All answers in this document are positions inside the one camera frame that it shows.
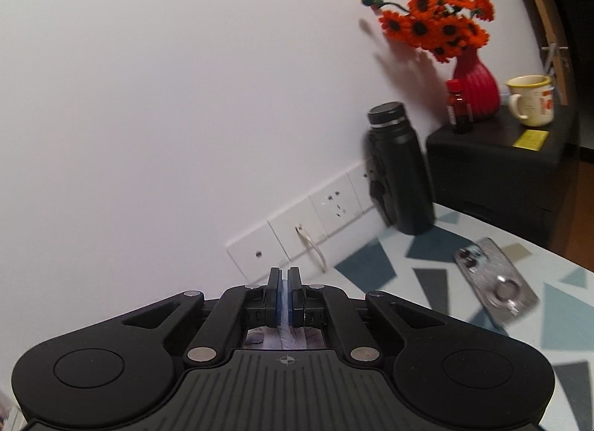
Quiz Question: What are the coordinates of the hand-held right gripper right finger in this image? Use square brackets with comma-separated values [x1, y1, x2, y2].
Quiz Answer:
[288, 266, 460, 363]

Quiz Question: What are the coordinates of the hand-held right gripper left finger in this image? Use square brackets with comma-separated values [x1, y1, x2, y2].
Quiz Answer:
[121, 266, 284, 365]

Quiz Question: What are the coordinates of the black water bottle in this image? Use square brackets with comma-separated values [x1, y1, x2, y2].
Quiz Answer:
[366, 101, 436, 235]

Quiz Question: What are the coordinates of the black box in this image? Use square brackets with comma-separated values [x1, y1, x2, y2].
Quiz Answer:
[426, 103, 578, 248]

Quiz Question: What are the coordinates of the brown bottle with red cap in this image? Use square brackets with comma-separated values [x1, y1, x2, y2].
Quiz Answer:
[445, 79, 475, 135]

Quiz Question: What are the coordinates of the red ribbed vase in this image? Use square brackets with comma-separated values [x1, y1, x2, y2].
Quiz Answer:
[452, 46, 502, 123]

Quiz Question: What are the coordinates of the yellow sticker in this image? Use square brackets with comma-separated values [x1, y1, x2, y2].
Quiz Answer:
[514, 130, 549, 150]

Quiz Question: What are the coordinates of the orange artificial flower bouquet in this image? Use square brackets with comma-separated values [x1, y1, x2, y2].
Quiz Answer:
[362, 0, 496, 65]

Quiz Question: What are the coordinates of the cream enamel mug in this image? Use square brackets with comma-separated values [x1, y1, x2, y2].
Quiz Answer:
[505, 75, 556, 127]

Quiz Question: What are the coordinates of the white cable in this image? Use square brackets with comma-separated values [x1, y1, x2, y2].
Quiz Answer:
[294, 225, 328, 272]

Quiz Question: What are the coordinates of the white blank wall plate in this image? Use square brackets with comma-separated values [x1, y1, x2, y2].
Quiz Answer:
[226, 222, 291, 276]

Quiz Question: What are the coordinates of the white wall plate with cable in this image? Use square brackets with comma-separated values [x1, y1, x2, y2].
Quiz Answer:
[268, 208, 326, 261]

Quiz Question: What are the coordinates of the white wall socket plate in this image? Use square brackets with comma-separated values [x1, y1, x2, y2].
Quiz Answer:
[309, 180, 363, 237]
[348, 159, 386, 218]

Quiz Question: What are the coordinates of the smartphone with ring holder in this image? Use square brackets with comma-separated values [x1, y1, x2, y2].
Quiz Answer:
[454, 237, 540, 326]

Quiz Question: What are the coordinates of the metal door handle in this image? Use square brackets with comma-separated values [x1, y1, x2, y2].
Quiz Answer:
[542, 43, 571, 88]

